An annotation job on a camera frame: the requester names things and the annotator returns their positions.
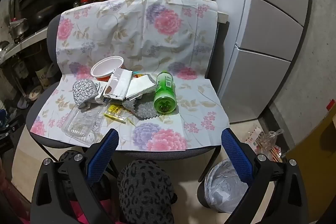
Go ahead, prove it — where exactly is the trash bin with white liner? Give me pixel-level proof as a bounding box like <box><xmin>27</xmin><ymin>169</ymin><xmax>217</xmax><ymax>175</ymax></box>
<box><xmin>197</xmin><ymin>158</ymin><xmax>256</xmax><ymax>214</ymax></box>

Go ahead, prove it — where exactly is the green plastic bottle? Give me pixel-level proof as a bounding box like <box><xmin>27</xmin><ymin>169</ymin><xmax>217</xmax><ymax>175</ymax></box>
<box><xmin>153</xmin><ymin>71</ymin><xmax>177</xmax><ymax>115</ymax></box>

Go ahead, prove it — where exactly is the white paper napkin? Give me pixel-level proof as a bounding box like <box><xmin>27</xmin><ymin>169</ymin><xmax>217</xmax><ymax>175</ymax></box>
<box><xmin>125</xmin><ymin>74</ymin><xmax>156</xmax><ymax>99</ymax></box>

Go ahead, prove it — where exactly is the silver glitter pouch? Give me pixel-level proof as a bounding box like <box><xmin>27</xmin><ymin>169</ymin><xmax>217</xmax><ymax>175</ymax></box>
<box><xmin>72</xmin><ymin>80</ymin><xmax>100</xmax><ymax>109</ymax></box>

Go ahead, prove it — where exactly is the steel pot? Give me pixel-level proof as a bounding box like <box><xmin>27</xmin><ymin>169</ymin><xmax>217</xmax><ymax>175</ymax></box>
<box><xmin>9</xmin><ymin>18</ymin><xmax>29</xmax><ymax>43</ymax></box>

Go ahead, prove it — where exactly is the clear plastic tray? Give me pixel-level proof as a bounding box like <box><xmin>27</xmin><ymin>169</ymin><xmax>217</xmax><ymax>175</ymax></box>
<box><xmin>62</xmin><ymin>105</ymin><xmax>105</xmax><ymax>146</ymax></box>

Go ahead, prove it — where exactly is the clear knotted plastic bag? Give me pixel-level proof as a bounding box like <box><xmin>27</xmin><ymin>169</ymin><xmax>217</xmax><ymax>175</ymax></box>
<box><xmin>259</xmin><ymin>129</ymin><xmax>285</xmax><ymax>159</ymax></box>

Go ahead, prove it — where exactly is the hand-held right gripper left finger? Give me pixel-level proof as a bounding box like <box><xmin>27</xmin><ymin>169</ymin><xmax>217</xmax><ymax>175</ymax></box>
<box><xmin>30</xmin><ymin>128</ymin><xmax>120</xmax><ymax>224</ymax></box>

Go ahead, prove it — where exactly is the grey office chair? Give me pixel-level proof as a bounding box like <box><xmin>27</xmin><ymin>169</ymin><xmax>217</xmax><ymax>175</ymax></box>
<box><xmin>26</xmin><ymin>0</ymin><xmax>231</xmax><ymax>182</ymax></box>

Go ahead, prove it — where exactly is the yellow sachet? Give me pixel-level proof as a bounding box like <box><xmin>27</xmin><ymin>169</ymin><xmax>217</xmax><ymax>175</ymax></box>
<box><xmin>104</xmin><ymin>104</ymin><xmax>126</xmax><ymax>123</ymax></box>

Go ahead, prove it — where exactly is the grey refrigerator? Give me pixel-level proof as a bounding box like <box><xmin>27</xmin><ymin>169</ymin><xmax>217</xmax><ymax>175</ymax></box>
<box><xmin>215</xmin><ymin>0</ymin><xmax>315</xmax><ymax>125</ymax></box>

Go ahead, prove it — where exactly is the small white milk carton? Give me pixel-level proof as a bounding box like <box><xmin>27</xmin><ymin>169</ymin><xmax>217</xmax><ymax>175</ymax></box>
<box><xmin>93</xmin><ymin>81</ymin><xmax>111</xmax><ymax>104</ymax></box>

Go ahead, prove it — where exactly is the white and red noodle cup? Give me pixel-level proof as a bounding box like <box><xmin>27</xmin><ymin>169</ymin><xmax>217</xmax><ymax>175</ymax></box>
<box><xmin>91</xmin><ymin>56</ymin><xmax>124</xmax><ymax>81</ymax></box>

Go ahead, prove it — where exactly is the grey felt piece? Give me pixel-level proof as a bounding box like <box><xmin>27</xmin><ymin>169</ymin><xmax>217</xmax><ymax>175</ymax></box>
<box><xmin>122</xmin><ymin>97</ymin><xmax>158</xmax><ymax>119</ymax></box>

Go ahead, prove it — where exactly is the silver foil bag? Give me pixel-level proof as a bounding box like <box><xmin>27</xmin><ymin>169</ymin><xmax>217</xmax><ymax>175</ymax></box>
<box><xmin>103</xmin><ymin>69</ymin><xmax>133</xmax><ymax>101</ymax></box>

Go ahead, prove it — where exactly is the person's pink jacket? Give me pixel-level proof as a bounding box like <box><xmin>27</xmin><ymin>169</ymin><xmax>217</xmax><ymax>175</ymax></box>
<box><xmin>68</xmin><ymin>198</ymin><xmax>124</xmax><ymax>224</ymax></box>

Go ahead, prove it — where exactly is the bundle of wooden chopsticks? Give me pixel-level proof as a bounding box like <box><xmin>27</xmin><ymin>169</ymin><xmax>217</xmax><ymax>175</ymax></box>
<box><xmin>270</xmin><ymin>145</ymin><xmax>285</xmax><ymax>161</ymax></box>

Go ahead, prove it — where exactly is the floral printed sheet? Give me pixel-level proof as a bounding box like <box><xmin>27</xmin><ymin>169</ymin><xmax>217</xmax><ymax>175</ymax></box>
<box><xmin>30</xmin><ymin>0</ymin><xmax>230</xmax><ymax>152</ymax></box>

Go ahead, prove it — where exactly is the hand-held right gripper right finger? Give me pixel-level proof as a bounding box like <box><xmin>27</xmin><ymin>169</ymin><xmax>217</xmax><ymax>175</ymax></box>
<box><xmin>221</xmin><ymin>127</ymin><xmax>309</xmax><ymax>224</ymax></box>

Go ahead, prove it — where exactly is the dark wok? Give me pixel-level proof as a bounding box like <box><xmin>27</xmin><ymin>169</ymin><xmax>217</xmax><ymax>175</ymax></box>
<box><xmin>34</xmin><ymin>5</ymin><xmax>57</xmax><ymax>22</ymax></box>

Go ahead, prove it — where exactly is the printed white red packet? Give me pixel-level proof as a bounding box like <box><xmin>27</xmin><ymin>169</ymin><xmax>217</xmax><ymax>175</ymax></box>
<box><xmin>245</xmin><ymin>126</ymin><xmax>264</xmax><ymax>146</ymax></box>

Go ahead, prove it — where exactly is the yellow door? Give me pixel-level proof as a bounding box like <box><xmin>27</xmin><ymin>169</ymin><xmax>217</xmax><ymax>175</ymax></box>
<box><xmin>285</xmin><ymin>98</ymin><xmax>336</xmax><ymax>203</ymax></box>

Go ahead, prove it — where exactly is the kitchen counter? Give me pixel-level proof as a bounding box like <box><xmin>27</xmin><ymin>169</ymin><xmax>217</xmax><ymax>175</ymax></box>
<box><xmin>0</xmin><ymin>27</ymin><xmax>49</xmax><ymax>62</ymax></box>

